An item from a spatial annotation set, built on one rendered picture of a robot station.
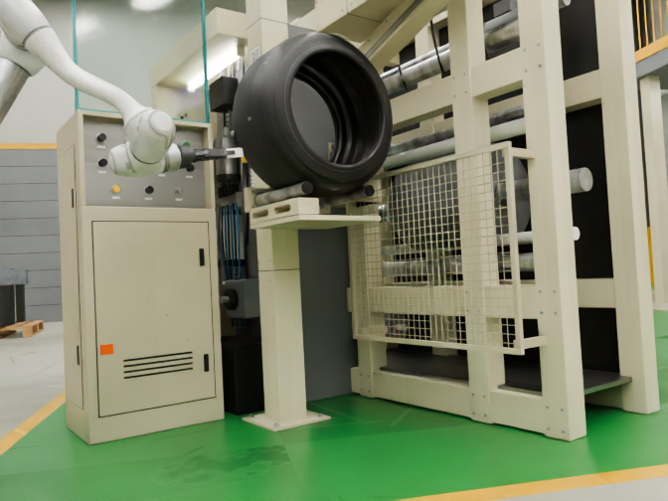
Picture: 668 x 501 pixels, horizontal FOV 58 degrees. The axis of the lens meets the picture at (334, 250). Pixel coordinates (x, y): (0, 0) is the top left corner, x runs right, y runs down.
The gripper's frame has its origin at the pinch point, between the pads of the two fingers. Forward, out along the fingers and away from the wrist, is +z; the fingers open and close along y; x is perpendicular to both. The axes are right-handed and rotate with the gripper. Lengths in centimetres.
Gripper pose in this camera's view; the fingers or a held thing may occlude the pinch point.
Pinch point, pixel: (233, 153)
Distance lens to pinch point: 211.0
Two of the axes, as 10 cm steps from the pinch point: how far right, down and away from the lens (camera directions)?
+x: 1.6, 9.9, 0.4
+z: 8.0, -1.6, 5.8
